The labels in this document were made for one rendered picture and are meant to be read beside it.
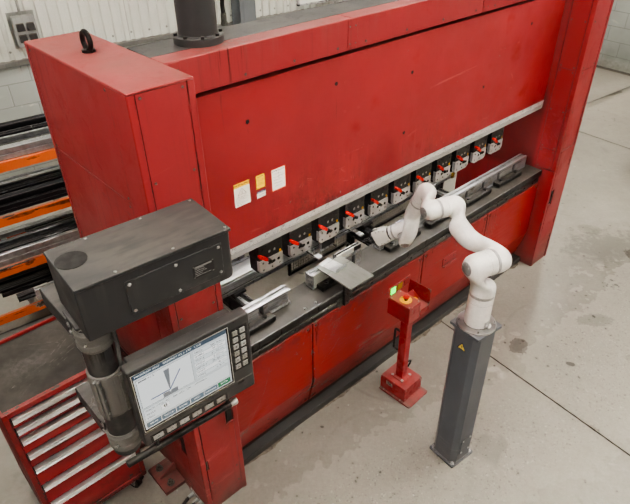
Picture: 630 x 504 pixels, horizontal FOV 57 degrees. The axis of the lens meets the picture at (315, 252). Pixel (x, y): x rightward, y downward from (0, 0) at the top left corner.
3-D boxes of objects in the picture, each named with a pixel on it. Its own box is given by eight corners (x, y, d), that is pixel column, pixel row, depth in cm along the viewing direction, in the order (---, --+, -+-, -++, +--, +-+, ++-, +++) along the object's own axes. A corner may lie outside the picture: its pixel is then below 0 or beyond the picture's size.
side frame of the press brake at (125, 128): (210, 514, 309) (125, 94, 177) (132, 419, 360) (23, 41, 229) (247, 485, 322) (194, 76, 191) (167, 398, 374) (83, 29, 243)
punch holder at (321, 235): (319, 244, 309) (318, 218, 300) (308, 238, 314) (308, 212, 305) (339, 234, 318) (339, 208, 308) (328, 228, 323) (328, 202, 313)
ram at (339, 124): (196, 278, 259) (168, 106, 213) (186, 270, 264) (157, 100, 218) (542, 108, 424) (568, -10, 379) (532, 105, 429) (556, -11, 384)
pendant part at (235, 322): (147, 448, 197) (126, 375, 176) (132, 426, 204) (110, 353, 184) (256, 384, 220) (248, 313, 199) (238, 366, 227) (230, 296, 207)
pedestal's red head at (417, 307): (408, 325, 332) (410, 301, 322) (386, 312, 341) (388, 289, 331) (428, 309, 343) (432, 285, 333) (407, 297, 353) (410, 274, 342)
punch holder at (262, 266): (260, 275, 287) (258, 248, 278) (250, 268, 292) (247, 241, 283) (283, 263, 295) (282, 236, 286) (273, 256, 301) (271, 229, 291)
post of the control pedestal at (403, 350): (401, 379, 370) (408, 315, 339) (395, 374, 373) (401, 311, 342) (406, 374, 373) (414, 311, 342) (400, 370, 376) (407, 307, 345)
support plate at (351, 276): (350, 290, 306) (350, 289, 306) (317, 269, 322) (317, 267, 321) (373, 276, 316) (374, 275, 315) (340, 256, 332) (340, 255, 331)
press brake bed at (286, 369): (236, 473, 329) (222, 370, 281) (215, 450, 341) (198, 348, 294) (520, 262, 494) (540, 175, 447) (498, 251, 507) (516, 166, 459)
